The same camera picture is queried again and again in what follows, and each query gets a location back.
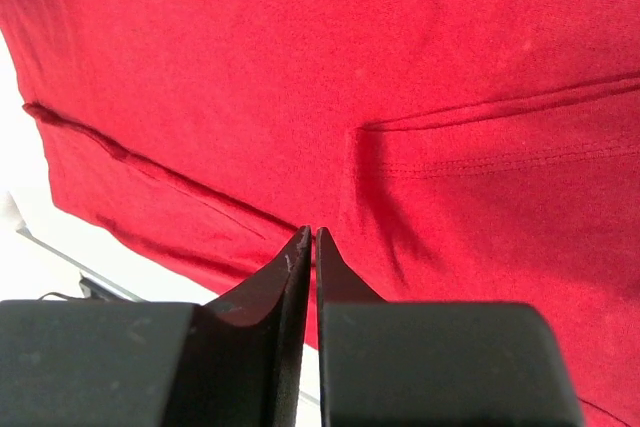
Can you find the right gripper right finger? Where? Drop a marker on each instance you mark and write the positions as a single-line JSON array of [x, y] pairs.
[[433, 363]]

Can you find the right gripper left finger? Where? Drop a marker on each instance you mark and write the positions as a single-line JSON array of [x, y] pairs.
[[234, 361]]

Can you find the dark red t-shirt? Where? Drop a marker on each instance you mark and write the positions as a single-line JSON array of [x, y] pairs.
[[456, 149]]

